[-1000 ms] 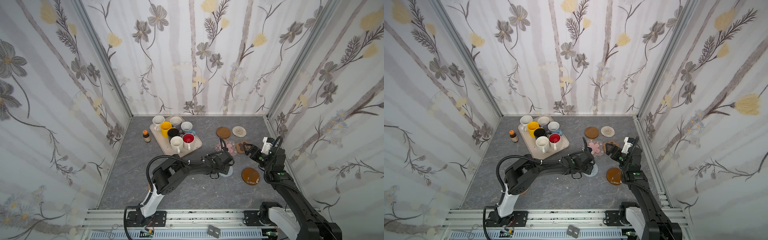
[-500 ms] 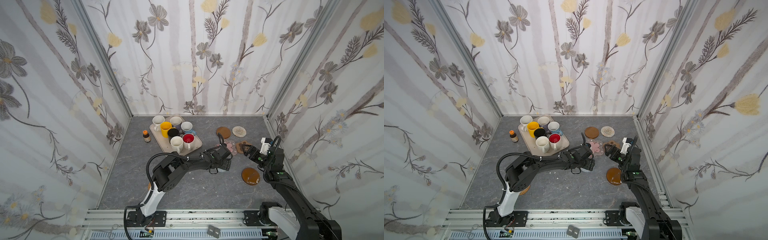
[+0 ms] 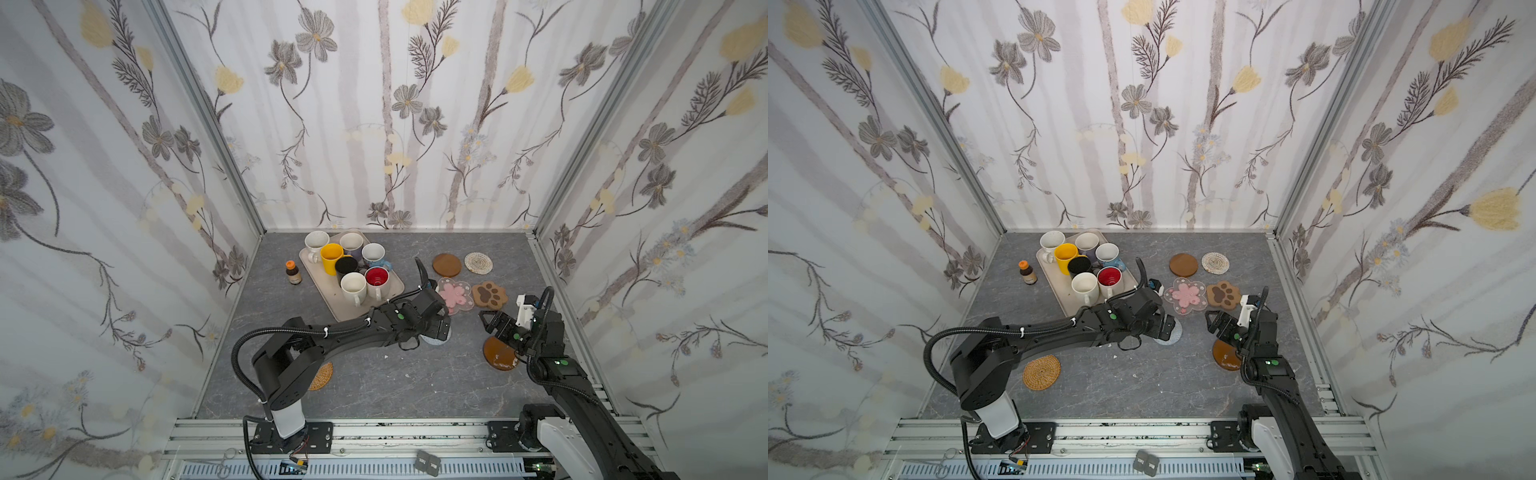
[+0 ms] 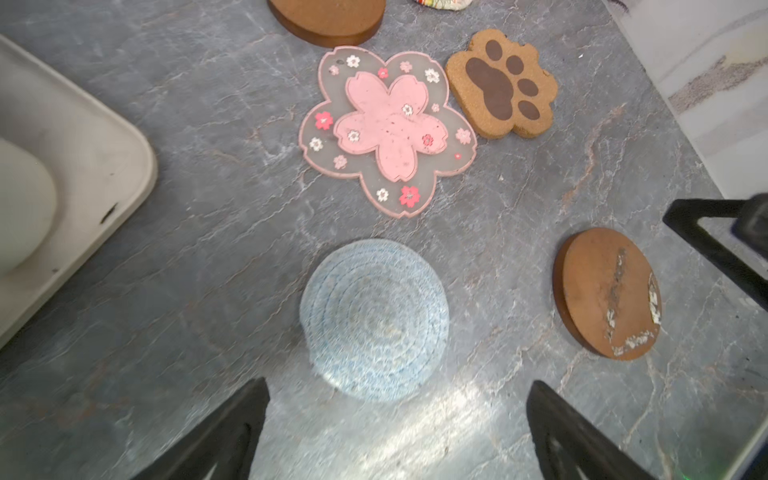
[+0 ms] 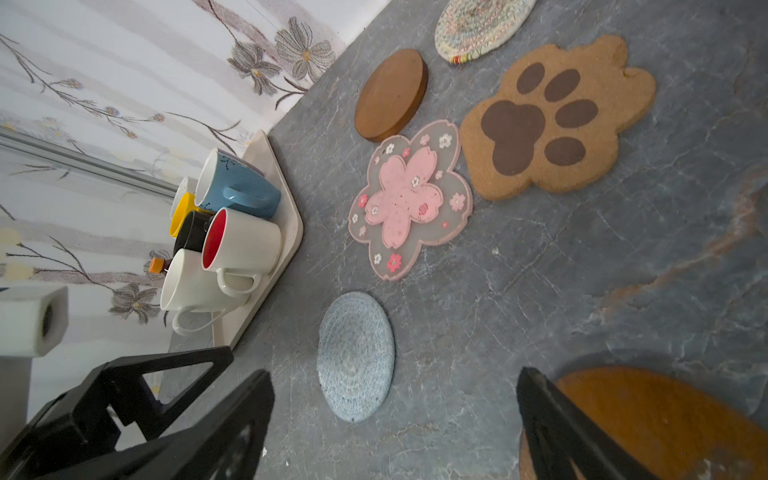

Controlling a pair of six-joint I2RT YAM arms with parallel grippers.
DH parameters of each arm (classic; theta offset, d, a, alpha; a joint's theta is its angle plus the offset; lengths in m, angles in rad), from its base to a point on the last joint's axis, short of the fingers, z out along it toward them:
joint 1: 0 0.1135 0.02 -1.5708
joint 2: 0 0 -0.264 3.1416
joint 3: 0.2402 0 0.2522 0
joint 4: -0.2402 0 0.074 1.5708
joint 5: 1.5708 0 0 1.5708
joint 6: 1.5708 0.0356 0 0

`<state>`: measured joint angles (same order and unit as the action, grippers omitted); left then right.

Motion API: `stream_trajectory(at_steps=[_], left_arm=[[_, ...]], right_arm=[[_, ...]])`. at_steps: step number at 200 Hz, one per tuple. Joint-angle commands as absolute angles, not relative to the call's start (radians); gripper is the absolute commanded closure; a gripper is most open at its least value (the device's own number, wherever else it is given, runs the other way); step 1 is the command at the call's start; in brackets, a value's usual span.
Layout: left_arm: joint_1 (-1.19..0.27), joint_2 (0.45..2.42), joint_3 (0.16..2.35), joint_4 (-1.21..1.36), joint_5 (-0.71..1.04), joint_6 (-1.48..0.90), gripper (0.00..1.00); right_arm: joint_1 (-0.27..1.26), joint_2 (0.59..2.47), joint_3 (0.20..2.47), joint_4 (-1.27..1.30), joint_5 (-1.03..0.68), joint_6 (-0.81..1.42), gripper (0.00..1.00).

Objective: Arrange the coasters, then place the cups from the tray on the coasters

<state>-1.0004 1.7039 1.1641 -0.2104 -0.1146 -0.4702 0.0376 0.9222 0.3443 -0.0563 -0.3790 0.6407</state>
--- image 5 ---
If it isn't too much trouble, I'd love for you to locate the yellow cup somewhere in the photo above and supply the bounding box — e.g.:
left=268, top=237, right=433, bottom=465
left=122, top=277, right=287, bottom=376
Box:
left=169, top=193, right=212, bottom=238

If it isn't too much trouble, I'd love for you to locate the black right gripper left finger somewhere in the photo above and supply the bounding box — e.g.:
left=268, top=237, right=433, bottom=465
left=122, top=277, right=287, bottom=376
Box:
left=41, top=370, right=275, bottom=479

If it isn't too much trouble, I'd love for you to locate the plain white mug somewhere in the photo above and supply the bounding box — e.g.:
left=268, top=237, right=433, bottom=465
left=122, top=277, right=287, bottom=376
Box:
left=160, top=249, right=250, bottom=336

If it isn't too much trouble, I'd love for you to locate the brown bottle orange cap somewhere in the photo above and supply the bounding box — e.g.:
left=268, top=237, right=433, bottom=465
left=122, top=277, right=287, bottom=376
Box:
left=148, top=257, right=171, bottom=275

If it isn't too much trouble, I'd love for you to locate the white mug red interior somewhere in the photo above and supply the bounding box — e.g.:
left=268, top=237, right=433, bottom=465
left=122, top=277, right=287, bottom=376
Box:
left=202, top=208, right=282, bottom=297

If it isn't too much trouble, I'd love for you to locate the glossy brown round coaster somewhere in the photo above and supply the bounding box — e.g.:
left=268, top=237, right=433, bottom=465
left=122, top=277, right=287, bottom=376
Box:
left=519, top=366, right=767, bottom=479

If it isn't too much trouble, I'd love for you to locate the beige plastic tray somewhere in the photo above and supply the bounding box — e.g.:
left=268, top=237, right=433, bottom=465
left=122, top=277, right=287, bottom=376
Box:
left=212, top=131, right=303, bottom=348

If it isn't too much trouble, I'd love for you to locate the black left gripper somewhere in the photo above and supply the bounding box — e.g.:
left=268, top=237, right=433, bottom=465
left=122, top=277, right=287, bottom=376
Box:
left=0, top=346, right=235, bottom=480

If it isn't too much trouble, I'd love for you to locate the cork paw print coaster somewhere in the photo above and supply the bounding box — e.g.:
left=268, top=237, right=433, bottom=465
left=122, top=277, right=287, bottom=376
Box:
left=460, top=35, right=656, bottom=200

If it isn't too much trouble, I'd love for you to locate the grey-blue woven round coaster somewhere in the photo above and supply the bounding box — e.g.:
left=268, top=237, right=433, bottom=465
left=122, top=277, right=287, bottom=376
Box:
left=316, top=292, right=395, bottom=423

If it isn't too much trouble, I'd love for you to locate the pink flower silicone coaster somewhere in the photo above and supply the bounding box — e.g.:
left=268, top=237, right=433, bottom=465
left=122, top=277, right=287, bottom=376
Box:
left=348, top=120, right=473, bottom=281

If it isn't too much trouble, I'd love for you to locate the black cup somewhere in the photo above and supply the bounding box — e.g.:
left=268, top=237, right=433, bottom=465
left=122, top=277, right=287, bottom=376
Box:
left=173, top=211, right=214, bottom=254

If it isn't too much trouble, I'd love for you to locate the blue floral mug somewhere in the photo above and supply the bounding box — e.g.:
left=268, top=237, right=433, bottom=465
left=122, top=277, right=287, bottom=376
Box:
left=195, top=148, right=281, bottom=219

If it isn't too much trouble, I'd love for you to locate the multicolour woven round coaster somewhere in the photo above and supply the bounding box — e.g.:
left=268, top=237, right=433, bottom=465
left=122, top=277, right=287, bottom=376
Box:
left=434, top=0, right=537, bottom=65

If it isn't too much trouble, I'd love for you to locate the dark brown round wooden coaster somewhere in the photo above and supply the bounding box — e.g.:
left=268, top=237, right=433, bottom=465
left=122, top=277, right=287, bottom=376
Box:
left=354, top=49, right=429, bottom=142

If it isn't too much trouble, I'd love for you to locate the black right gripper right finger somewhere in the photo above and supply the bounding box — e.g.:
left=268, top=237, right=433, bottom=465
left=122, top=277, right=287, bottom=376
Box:
left=517, top=367, right=655, bottom=479

